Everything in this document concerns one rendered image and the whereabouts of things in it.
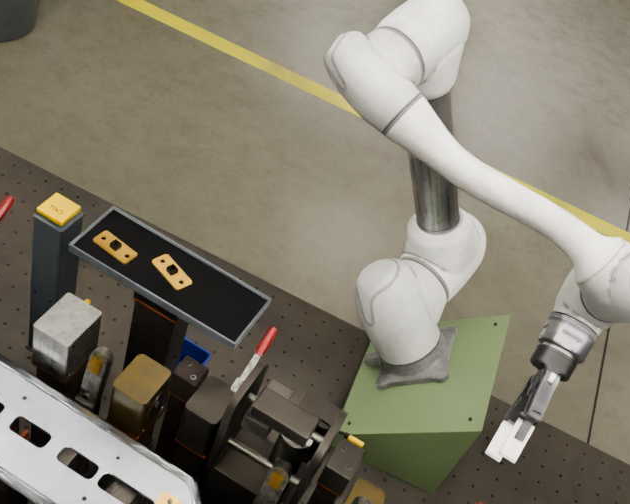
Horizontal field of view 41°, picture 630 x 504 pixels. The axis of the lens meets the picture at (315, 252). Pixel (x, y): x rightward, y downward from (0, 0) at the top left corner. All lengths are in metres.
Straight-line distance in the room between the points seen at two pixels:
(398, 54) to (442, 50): 0.11
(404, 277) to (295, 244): 1.54
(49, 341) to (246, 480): 0.44
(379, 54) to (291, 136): 2.37
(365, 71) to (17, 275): 1.07
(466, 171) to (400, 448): 0.71
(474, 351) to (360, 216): 1.70
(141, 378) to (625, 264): 0.85
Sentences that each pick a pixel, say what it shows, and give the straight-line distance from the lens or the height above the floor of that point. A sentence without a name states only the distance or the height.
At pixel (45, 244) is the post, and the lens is 1.74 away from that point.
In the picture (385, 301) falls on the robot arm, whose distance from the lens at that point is 1.86.
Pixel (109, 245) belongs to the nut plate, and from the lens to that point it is 1.63.
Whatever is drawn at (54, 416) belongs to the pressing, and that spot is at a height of 1.00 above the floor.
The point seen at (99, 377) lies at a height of 1.06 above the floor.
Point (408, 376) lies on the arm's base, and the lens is 1.98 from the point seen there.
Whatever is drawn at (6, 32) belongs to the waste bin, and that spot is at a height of 0.06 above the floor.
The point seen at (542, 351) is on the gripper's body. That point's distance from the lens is 1.53.
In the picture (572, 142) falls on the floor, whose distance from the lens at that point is 4.68.
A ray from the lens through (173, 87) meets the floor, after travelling 3.98.
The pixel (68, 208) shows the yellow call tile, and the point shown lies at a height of 1.16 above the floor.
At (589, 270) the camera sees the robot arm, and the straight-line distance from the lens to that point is 1.41.
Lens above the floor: 2.37
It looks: 45 degrees down
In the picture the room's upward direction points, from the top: 22 degrees clockwise
